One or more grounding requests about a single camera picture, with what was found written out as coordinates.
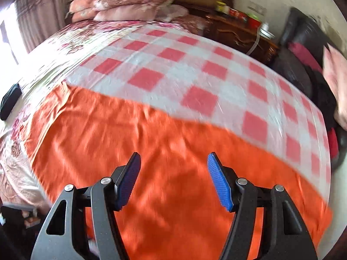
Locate orange pants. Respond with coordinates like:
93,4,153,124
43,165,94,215
20,83,333,260

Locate dark red cushion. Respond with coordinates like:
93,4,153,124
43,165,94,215
287,42,323,72

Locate pale pink pillow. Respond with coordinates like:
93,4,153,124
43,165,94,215
93,4,160,22

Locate pink curtain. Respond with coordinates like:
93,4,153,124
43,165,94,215
15,0,67,55

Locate white cable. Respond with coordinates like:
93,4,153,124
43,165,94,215
248,32,262,56

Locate wall socket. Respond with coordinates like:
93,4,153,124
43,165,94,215
248,1,265,15

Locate red box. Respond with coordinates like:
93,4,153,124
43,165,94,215
229,8,247,19

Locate pink floral pillow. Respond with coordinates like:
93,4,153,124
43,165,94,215
68,0,109,22

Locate dark floral pillow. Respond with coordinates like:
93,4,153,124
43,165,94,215
169,15,209,34

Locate carved wooden nightstand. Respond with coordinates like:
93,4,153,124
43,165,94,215
173,4,280,65

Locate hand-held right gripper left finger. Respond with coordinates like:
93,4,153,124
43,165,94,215
30,152,141,260

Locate red container with green top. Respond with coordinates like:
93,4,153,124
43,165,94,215
245,13,262,29

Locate black clothes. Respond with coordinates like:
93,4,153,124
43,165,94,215
312,70,339,130

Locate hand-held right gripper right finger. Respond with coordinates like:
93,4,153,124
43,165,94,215
207,152,318,260

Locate black leather armchair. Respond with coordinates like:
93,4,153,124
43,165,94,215
271,7,342,168

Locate red white checkered tablecloth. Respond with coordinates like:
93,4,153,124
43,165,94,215
64,23,332,203

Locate large pink flowered cushion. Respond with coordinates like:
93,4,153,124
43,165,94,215
322,42,347,130

